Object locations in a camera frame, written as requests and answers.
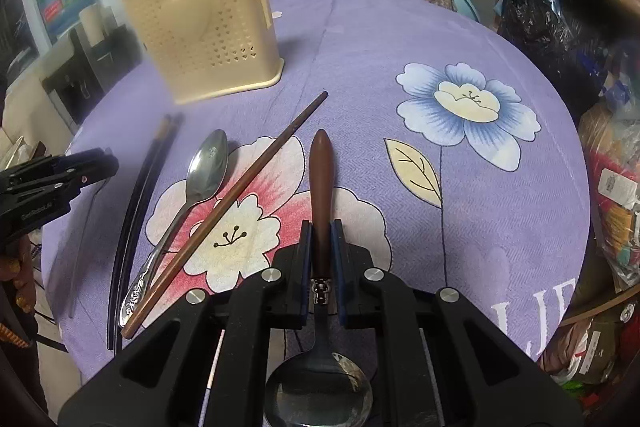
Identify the paper towel roll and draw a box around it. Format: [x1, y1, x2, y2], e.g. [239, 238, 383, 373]
[79, 3, 105, 46]

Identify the wooden handled steel spoon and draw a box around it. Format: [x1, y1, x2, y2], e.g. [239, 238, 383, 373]
[265, 129, 373, 426]

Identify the silver patterned metal spoon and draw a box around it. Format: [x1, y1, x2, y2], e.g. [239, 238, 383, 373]
[117, 129, 229, 327]

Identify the colourful snack filled bag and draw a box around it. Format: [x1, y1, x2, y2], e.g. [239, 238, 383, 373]
[578, 39, 639, 288]

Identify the black chopstick gold band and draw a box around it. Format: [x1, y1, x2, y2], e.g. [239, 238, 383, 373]
[105, 115, 174, 351]

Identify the black plastic trash bag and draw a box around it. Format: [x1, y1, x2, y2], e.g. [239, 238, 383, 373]
[498, 0, 611, 121]

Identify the reddish brown thin chopstick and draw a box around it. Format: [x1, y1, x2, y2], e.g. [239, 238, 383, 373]
[67, 178, 111, 319]

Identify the beige perforated utensil holder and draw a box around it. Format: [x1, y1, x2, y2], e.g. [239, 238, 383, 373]
[122, 0, 284, 104]

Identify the water dispenser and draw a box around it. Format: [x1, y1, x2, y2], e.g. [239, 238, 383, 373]
[41, 23, 141, 131]

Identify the brown wooden chopstick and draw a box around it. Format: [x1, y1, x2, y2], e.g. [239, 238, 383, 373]
[120, 91, 329, 339]

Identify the purple floral tablecloth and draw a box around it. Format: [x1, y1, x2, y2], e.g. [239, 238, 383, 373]
[43, 0, 589, 378]

